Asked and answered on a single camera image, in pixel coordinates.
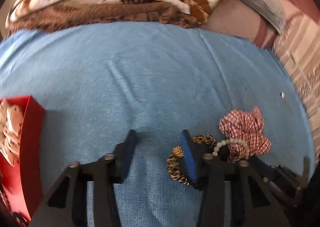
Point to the blue blanket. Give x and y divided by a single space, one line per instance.
150 79

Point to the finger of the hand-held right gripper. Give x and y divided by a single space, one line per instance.
272 170

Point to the striped pink pillow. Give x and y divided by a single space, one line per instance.
230 17

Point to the red box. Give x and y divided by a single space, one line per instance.
30 142

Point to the white cherry print scrunchie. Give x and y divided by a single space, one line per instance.
10 127

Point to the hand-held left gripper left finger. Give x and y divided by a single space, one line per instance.
130 147

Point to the leopard print scrunchie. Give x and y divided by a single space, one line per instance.
175 172

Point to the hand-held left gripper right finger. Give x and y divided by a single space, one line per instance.
188 157

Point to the striped floral pillow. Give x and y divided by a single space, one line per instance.
300 49

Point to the red checkered scrunchie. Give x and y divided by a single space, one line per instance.
245 127

